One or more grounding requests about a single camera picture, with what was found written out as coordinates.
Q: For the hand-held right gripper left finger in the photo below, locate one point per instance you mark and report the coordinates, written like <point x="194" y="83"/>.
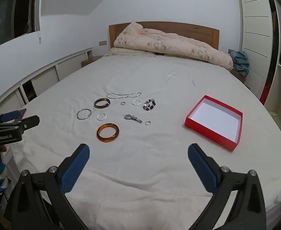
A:
<point x="74" y="172"/>

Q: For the amber bangle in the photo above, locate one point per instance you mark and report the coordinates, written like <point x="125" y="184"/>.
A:
<point x="99" y="136"/>

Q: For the silver brooch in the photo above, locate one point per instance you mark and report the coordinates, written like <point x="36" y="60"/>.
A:
<point x="129" y="117"/>

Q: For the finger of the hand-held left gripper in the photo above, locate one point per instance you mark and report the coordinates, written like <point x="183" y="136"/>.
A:
<point x="9" y="116"/>
<point x="29" y="121"/>

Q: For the bed with white sheet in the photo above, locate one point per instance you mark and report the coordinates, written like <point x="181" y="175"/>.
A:
<point x="140" y="172"/>

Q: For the white window seat cabinet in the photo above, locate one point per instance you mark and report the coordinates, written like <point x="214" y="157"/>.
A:
<point x="47" y="74"/>

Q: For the white wardrobe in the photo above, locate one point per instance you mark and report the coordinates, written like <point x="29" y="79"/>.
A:
<point x="255" y="28"/>

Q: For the red white box lid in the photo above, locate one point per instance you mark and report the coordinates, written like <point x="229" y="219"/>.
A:
<point x="214" y="118"/>

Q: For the cream floral quilt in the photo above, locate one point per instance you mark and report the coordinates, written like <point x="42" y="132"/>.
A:
<point x="166" y="43"/>

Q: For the twisted silver hoop earring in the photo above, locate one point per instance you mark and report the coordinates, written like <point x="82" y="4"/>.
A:
<point x="97" y="117"/>
<point x="132" y="102"/>

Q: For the blue crumpled clothes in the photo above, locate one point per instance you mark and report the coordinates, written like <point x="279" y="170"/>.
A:
<point x="240" y="61"/>

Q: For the wall socket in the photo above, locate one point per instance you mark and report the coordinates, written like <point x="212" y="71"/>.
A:
<point x="102" y="43"/>

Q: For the cream pillow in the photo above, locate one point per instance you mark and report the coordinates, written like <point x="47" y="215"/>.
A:
<point x="123" y="51"/>

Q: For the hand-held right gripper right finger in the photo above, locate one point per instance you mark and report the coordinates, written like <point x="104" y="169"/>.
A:
<point x="204" y="172"/>

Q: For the window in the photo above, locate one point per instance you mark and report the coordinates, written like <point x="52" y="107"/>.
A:
<point x="8" y="12"/>

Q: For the wooden nightstand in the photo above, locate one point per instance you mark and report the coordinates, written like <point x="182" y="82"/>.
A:
<point x="241" y="76"/>

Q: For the dark brown bangle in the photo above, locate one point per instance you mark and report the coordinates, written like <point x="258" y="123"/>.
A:
<point x="95" y="104"/>

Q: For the wooden headboard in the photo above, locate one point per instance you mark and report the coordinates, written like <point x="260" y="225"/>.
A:
<point x="202" y="33"/>

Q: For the thin silver bangle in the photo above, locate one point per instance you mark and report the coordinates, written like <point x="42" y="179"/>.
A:
<point x="78" y="115"/>

